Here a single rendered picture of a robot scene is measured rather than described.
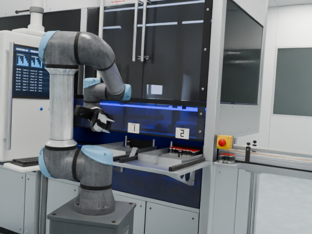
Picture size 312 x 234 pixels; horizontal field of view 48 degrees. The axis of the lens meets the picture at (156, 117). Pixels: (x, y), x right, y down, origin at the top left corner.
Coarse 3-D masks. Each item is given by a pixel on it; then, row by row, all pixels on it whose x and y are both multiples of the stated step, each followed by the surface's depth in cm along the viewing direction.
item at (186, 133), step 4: (176, 128) 205; (180, 128) 203; (176, 132) 205; (180, 132) 203; (184, 132) 202; (188, 132) 201; (176, 136) 205; (180, 136) 203; (184, 136) 202; (188, 136) 201
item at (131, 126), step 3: (129, 123) 221; (132, 123) 220; (135, 123) 219; (129, 126) 221; (132, 126) 220; (135, 126) 219; (138, 126) 218; (129, 129) 221; (132, 129) 220; (135, 129) 219; (138, 129) 218; (132, 132) 220; (135, 132) 219; (138, 132) 218
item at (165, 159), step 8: (144, 152) 193; (152, 152) 200; (160, 152) 208; (168, 152) 217; (144, 160) 185; (152, 160) 183; (160, 160) 181; (168, 160) 178; (176, 160) 176; (184, 160) 178
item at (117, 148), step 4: (100, 144) 213; (104, 144) 216; (108, 144) 220; (112, 144) 223; (116, 144) 227; (120, 144) 231; (108, 148) 220; (112, 148) 223; (116, 148) 224; (120, 148) 225; (124, 148) 226; (128, 148) 227; (132, 148) 228; (144, 148) 208; (148, 148) 212; (152, 148) 216; (156, 148) 221; (112, 152) 196; (116, 152) 195; (120, 152) 193; (124, 152) 192; (128, 152) 194
